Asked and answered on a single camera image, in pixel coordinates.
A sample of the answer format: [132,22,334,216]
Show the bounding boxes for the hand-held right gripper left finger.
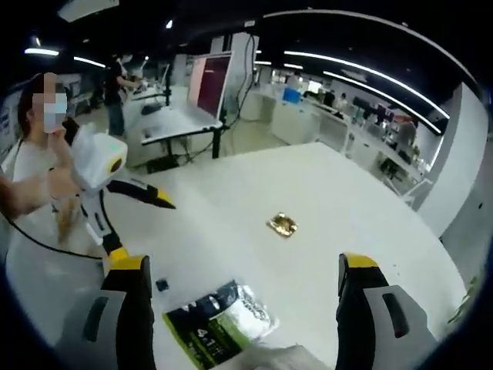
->
[61,254,157,370]

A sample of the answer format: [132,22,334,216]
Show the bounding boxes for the ceiling air conditioner unit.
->
[56,0,119,21]

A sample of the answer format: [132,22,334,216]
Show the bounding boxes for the person's grey shirt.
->
[3,230,109,348]

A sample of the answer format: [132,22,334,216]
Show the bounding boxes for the gold foil skincare sachet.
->
[265,211,300,240]

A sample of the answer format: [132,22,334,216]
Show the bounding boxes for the green black skincare packet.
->
[161,280,280,368]

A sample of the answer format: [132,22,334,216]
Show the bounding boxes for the white desk black legs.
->
[128,103,225,171]

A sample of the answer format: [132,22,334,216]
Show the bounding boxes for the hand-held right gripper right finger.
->
[335,252,441,370]

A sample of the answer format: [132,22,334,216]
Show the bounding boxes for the computer monitor maroon screen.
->
[186,51,236,125]

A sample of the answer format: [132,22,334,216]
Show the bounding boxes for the black cable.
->
[0,213,106,260]

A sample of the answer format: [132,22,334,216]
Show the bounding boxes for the long ceiling light strip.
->
[283,49,451,119]

